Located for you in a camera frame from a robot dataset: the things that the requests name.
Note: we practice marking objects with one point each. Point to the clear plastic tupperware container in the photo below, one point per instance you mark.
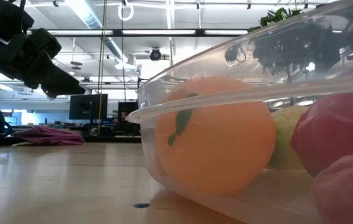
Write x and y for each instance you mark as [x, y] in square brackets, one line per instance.
[145, 115]

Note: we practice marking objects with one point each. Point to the silver ceiling duct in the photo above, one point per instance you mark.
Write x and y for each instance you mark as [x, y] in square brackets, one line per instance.
[86, 15]

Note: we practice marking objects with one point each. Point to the red strawberry with green leaf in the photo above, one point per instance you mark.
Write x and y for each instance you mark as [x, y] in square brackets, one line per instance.
[332, 133]

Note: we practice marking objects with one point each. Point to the small pink produce toy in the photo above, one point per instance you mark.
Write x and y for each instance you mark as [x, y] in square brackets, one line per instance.
[347, 189]

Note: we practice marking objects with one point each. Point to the orange toy fruit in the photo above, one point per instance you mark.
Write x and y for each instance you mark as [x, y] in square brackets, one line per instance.
[219, 146]

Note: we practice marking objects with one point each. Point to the yellow pineapple toy green top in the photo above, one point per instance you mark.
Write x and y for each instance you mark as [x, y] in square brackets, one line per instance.
[285, 140]

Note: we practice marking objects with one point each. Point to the green leafy plant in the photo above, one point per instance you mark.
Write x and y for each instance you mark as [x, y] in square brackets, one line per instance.
[275, 17]

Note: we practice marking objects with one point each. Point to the black computer monitor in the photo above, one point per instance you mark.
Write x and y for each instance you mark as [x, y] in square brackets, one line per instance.
[87, 107]
[129, 107]

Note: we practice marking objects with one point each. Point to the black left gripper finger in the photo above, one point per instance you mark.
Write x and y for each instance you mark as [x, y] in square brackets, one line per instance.
[51, 95]
[58, 81]

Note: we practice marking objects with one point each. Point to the black overhead camera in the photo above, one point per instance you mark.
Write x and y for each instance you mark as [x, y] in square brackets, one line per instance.
[155, 54]

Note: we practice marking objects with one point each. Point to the blue table sticker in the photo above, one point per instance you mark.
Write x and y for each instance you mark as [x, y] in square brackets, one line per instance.
[141, 205]

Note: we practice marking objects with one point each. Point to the purple folded cloth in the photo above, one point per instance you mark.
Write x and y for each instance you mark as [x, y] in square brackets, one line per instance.
[51, 137]

